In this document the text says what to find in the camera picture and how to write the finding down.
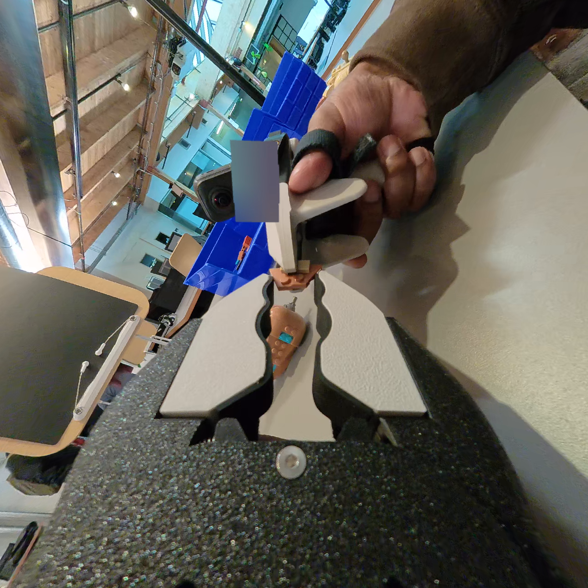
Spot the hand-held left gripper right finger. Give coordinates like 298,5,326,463
313,270,428,418

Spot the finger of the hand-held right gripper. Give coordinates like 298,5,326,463
266,183,305,273

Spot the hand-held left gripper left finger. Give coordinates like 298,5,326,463
158,273,273,420

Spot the brown brick plate assembly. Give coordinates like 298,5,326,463
269,263,321,293

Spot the person's right forearm brown sleeve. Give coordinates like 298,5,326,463
348,0,588,136

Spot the grey desk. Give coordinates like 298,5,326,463
258,50,588,577

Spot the person's right hand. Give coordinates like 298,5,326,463
288,61,438,270

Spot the pile of brown loose bricks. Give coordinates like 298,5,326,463
234,235,254,272

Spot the blue plastic bin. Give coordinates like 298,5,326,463
183,220,277,296

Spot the brown rounded brick model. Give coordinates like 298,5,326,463
266,296,307,380

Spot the stack of blue bins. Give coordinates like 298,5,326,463
241,51,328,144

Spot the beige brick figure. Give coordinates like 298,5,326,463
321,50,355,99

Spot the wood-edged black board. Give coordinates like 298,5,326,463
0,266,151,458

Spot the white bar with cords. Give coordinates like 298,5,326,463
73,315,142,422

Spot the silver ventilation duct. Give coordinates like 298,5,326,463
0,0,75,273

